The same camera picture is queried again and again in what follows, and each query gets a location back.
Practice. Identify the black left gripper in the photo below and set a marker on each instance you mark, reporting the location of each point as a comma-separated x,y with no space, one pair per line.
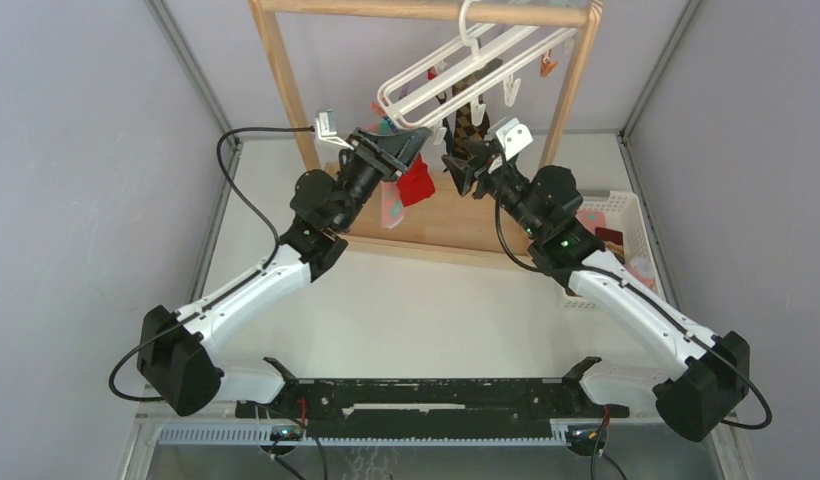
391,154

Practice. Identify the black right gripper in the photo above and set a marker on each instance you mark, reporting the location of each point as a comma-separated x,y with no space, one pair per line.
465,174

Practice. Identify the red snowflake sock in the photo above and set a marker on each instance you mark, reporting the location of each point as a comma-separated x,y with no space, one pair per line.
417,184

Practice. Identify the pink sock with green patch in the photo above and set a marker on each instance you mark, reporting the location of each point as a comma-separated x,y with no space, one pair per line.
392,208

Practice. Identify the white plastic clip hanger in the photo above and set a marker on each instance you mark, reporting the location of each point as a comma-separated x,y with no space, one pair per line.
459,72

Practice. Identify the orange hanger clip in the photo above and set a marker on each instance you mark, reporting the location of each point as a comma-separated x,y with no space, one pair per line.
547,64

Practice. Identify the white perforated plastic basket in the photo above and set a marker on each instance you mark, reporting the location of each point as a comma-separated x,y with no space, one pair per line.
626,234

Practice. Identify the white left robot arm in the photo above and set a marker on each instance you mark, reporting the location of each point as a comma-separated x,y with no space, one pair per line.
180,351

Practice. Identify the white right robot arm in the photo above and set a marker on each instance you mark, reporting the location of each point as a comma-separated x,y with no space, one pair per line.
700,377

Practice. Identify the wooden hanger rack stand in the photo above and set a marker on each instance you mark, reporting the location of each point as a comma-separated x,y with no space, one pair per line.
437,180

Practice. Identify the brown argyle sock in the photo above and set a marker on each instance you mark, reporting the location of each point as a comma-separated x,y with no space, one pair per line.
464,131

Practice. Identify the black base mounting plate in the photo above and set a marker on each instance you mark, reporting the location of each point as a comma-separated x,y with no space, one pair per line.
432,409

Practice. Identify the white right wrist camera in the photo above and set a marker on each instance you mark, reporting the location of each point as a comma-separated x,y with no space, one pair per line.
511,137

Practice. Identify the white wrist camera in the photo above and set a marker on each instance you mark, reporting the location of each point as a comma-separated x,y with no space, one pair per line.
511,137
326,131

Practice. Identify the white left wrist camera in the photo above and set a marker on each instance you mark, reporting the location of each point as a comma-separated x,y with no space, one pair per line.
326,131

